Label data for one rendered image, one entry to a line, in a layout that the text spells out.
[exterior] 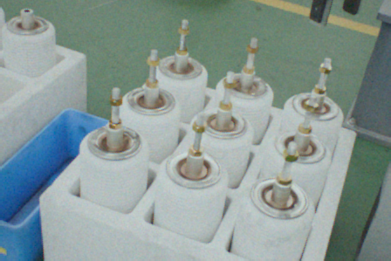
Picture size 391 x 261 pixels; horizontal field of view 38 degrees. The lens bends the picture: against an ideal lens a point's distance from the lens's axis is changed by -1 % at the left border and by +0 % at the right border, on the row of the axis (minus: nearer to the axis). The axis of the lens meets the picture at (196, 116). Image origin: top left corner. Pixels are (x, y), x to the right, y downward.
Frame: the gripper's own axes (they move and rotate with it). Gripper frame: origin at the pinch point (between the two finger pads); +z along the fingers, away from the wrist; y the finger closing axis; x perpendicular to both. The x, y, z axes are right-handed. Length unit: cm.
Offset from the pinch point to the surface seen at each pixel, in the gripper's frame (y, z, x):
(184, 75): 1.4, 21.6, -23.9
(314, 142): -2.5, 21.6, 0.7
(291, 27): -74, 47, -58
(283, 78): -49, 47, -39
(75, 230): 28.9, 32.7, -14.0
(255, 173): 2.5, 29.0, -4.9
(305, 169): 2.6, 22.3, 3.4
